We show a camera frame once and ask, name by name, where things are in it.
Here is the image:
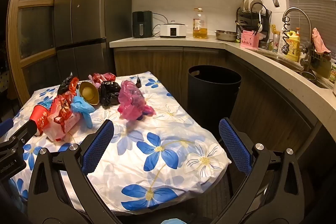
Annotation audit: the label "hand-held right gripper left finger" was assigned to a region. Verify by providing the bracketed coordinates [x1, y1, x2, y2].
[27, 119, 124, 224]

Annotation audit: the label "steel kitchen sink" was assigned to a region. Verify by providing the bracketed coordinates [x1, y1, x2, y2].
[262, 51, 331, 88]

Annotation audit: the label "steel mixing bowl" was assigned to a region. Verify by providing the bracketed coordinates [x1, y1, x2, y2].
[214, 30, 240, 42]

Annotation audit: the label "pink dish cloth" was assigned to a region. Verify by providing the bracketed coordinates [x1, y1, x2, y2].
[311, 28, 332, 54]

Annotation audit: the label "red paper cup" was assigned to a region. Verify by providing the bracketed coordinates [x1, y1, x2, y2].
[29, 105, 51, 136]

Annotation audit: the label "black power cable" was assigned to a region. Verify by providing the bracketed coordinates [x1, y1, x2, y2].
[152, 13, 168, 37]

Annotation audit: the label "black plastic bag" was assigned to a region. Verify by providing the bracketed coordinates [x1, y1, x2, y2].
[99, 81, 122, 108]

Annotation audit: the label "wooden lower cabinets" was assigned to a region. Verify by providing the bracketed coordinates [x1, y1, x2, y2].
[113, 47, 323, 151]

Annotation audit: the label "black dish rack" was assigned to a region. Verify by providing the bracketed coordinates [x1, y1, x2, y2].
[236, 2, 272, 41]

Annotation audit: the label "beige kitchen countertop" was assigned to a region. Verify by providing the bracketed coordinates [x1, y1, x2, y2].
[109, 36, 336, 122]

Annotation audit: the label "white plates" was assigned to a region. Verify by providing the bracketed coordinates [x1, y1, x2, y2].
[243, 0, 267, 12]

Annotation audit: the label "yellow detergent bottle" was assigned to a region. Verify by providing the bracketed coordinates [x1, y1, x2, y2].
[285, 27, 301, 62]

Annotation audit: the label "wooden glass-panel door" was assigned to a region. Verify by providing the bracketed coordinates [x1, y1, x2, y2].
[7, 0, 79, 109]

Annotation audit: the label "red and white plastic bag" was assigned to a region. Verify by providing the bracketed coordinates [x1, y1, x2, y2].
[42, 90, 80, 142]

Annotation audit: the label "pink utensil holder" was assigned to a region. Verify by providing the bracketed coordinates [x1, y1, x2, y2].
[240, 30, 260, 50]

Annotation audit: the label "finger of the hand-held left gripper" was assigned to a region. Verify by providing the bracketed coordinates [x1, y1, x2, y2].
[0, 118, 14, 136]
[0, 120, 37, 152]

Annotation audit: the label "gold paper bowl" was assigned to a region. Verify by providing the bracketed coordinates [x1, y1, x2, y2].
[79, 81, 101, 105]

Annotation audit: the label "dark steel fridge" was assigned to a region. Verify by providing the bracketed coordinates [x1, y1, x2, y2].
[54, 0, 133, 83]

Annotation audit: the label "cooking oil bottle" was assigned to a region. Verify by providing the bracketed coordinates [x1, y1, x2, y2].
[193, 7, 208, 39]

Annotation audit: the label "steel sink faucet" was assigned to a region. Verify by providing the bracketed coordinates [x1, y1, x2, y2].
[282, 7, 313, 72]

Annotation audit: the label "black and red wrapper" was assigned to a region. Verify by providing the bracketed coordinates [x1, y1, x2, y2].
[57, 72, 79, 96]

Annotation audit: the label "red printed plastic bag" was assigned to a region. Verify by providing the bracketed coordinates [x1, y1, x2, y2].
[92, 72, 116, 85]

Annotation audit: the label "black trash bin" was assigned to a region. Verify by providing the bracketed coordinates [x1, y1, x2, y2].
[187, 65, 242, 135]

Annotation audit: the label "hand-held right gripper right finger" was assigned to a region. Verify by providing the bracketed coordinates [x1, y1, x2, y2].
[210, 118, 311, 224]

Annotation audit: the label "black air fryer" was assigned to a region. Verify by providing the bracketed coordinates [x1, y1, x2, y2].
[132, 10, 153, 39]

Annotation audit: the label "blue plastic bag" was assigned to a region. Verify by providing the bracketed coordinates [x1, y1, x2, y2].
[71, 95, 95, 128]

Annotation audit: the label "blue floral tablecloth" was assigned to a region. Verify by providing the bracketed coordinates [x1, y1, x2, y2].
[8, 71, 232, 215]

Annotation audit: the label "white electric cooker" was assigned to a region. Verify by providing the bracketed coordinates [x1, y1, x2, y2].
[160, 21, 188, 38]

